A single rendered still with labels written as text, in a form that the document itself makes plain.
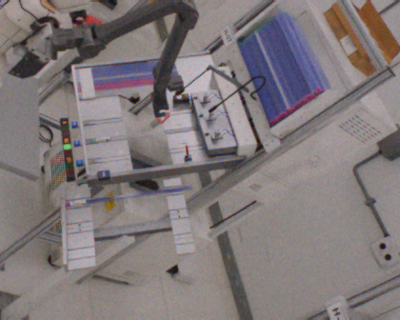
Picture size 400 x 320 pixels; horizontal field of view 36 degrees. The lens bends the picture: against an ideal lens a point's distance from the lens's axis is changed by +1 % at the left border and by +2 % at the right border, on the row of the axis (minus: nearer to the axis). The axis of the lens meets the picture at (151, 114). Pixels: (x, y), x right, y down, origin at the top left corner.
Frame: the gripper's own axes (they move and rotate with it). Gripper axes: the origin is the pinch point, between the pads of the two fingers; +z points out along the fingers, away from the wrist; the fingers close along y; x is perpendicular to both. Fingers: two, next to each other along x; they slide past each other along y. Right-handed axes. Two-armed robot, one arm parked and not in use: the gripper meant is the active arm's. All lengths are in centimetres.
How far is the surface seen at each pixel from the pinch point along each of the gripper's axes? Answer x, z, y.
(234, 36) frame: -44, -4, 38
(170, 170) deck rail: -0.6, 14.0, -20.7
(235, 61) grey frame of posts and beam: -42, 3, 28
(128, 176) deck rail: 17.9, 14.0, -20.8
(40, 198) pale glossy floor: 64, 85, 22
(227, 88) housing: -35.3, 7.3, 16.1
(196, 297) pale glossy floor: -21, 172, -13
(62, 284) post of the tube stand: 52, 38, -53
